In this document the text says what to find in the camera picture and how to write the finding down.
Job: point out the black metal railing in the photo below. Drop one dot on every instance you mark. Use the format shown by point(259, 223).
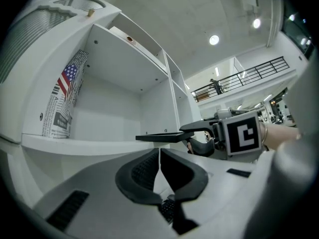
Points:
point(249, 76)

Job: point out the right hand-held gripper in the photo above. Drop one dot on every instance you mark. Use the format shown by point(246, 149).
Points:
point(244, 136)

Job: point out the person's right forearm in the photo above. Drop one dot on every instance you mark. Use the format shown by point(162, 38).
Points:
point(281, 136)

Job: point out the white shelving cabinet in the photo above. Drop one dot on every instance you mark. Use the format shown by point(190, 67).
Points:
point(35, 96)

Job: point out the round ceiling light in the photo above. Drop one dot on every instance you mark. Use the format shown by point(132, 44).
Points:
point(214, 39)
point(256, 23)

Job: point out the ribbed glass cabinet door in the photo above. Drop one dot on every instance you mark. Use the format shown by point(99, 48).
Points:
point(25, 34)

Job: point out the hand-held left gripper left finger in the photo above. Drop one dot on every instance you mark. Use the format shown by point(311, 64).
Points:
point(135, 183)

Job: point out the black framed picture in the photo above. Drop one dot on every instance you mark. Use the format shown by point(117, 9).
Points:
point(162, 137)

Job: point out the white shelf cabinet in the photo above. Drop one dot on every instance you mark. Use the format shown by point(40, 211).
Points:
point(112, 103)

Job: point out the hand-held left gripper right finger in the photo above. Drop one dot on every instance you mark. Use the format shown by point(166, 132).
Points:
point(187, 180)

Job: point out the flag print book box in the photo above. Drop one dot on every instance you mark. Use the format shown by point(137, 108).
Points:
point(64, 96)

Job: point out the black keyboard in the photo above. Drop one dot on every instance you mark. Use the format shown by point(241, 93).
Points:
point(167, 208)

